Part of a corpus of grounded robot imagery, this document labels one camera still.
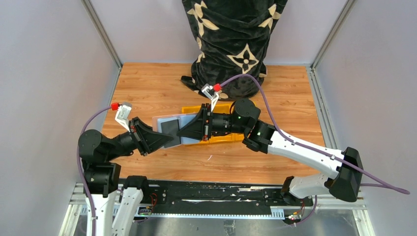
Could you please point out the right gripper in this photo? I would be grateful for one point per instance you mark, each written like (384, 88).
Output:
(208, 121)

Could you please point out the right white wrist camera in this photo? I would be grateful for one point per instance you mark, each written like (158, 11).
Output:
(211, 94)

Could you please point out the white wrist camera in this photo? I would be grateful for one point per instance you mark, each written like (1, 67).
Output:
(122, 114)
(211, 94)

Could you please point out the black floral blanket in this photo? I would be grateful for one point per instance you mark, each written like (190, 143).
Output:
(233, 38)

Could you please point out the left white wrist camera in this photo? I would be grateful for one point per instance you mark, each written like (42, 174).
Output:
(122, 114)

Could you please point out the yellow plastic bin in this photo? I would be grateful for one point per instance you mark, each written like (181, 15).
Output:
(223, 108)
(193, 109)

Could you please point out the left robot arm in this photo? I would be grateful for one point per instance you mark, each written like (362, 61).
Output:
(100, 176)

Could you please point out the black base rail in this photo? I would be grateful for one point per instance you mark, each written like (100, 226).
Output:
(167, 198)

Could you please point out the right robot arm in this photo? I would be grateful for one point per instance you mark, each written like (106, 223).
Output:
(339, 170)

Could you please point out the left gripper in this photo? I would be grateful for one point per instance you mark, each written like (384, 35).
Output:
(138, 136)

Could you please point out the dark grey card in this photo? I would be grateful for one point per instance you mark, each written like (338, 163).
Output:
(171, 128)

